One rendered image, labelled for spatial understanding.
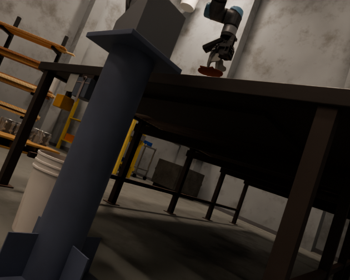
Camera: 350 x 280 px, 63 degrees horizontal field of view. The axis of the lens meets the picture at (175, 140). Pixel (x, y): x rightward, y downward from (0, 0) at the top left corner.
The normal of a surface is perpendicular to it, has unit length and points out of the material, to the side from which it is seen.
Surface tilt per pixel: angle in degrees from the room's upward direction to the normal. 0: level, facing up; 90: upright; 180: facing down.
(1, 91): 90
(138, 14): 90
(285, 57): 90
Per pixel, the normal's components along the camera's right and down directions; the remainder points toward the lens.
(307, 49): -0.59, -0.30
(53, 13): 0.73, 0.20
